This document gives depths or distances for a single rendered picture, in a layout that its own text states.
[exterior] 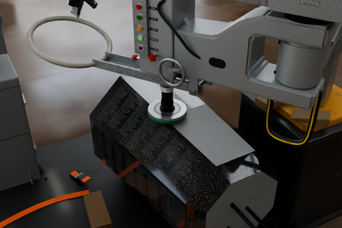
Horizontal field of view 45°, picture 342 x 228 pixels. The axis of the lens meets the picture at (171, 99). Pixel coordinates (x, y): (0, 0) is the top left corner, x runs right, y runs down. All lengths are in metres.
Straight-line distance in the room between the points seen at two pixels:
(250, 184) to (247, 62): 0.61
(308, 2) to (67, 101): 2.88
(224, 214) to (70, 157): 1.59
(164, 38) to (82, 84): 2.45
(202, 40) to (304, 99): 0.50
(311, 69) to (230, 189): 0.67
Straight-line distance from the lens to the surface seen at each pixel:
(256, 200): 2.20
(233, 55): 1.81
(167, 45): 1.95
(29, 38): 2.46
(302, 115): 2.41
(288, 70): 1.75
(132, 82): 2.62
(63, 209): 2.94
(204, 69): 1.90
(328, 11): 1.60
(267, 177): 2.13
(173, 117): 2.19
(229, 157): 2.03
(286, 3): 1.63
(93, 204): 2.75
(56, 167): 3.27
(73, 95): 4.12
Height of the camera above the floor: 2.10
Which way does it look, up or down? 32 degrees down
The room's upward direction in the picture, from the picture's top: straight up
